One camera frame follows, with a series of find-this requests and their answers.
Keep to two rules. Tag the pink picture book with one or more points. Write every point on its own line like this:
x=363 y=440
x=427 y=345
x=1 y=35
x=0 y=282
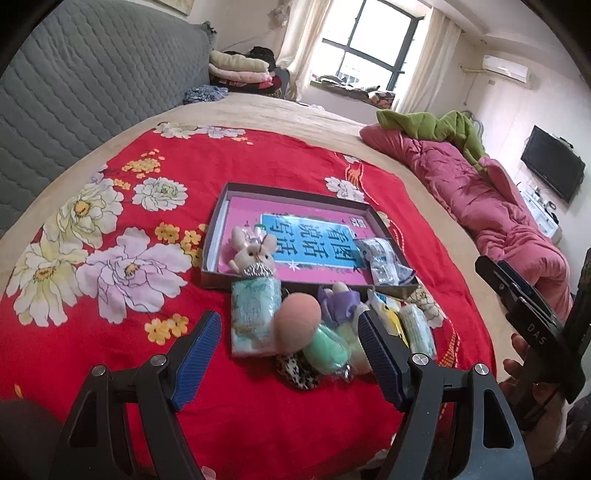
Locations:
x=244 y=213

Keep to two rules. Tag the clothes on window sill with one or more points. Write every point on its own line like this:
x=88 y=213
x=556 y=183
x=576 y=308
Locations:
x=355 y=87

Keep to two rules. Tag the dark patterned clothing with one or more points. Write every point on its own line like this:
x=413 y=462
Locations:
x=579 y=443

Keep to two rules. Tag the grey quilted headboard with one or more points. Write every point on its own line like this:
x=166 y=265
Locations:
x=92 y=78

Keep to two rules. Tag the grey cardboard box tray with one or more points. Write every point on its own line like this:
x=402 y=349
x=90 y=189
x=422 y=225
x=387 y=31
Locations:
x=217 y=272

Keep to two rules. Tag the dark framed window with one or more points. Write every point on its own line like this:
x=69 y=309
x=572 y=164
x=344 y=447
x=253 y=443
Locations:
x=369 y=41

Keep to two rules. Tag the small green tissue pack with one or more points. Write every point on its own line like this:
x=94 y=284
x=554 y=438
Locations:
x=418 y=330

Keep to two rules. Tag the large green tissue pack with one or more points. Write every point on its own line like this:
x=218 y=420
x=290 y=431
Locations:
x=254 y=318

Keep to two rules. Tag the beige plush bunny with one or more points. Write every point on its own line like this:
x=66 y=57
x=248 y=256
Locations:
x=251 y=254

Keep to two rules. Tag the clear plastic packet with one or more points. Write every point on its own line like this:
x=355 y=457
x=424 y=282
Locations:
x=383 y=263

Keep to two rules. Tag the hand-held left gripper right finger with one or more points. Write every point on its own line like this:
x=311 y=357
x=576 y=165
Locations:
x=378 y=360

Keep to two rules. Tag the black flat television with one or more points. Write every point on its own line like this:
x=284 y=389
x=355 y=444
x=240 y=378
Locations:
x=551 y=164

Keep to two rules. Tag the green blanket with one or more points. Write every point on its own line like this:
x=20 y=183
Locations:
x=429 y=127

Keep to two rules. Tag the cream curtain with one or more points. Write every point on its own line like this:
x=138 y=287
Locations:
x=427 y=64
x=302 y=41

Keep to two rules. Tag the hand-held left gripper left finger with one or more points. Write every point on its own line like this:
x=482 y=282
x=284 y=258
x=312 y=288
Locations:
x=198 y=360

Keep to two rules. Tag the white air conditioner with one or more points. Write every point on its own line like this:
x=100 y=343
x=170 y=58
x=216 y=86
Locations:
x=505 y=69

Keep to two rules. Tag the purple dress plush doll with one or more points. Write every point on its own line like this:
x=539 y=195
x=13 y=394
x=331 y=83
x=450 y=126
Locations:
x=339 y=307

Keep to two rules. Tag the mint green sponge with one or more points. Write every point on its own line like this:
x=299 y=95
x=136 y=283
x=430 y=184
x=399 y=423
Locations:
x=323 y=350

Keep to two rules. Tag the blue crumpled cloth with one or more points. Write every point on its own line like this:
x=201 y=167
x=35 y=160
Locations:
x=205 y=94

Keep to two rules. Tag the beige bed sheet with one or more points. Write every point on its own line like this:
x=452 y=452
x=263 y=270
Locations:
x=286 y=110

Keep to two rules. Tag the pink quilt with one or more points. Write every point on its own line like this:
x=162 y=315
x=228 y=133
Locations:
x=461 y=194

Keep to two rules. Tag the yellow cartoon snack packet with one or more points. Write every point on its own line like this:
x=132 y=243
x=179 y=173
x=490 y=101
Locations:
x=392 y=318

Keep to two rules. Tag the person's right hand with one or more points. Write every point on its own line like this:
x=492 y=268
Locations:
x=513 y=369

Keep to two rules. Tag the red floral blanket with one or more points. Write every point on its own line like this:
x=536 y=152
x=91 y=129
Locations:
x=138 y=323

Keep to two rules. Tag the leopard print cloth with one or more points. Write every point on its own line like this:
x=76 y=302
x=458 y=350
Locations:
x=298 y=374

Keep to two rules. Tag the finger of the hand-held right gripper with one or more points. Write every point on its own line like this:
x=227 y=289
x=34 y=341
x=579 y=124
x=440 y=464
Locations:
x=519 y=282
x=491 y=276

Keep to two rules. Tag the pale yellow sponge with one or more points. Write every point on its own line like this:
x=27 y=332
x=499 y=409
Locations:
x=355 y=344

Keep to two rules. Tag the white television cabinet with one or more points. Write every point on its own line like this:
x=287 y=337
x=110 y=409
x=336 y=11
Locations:
x=540 y=217

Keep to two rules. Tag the peach makeup sponge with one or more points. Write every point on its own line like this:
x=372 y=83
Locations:
x=298 y=323

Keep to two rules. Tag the beige folded blanket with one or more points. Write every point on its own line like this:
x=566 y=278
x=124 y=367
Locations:
x=235 y=62

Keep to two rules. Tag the black bag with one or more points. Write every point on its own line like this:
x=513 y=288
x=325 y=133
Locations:
x=263 y=55

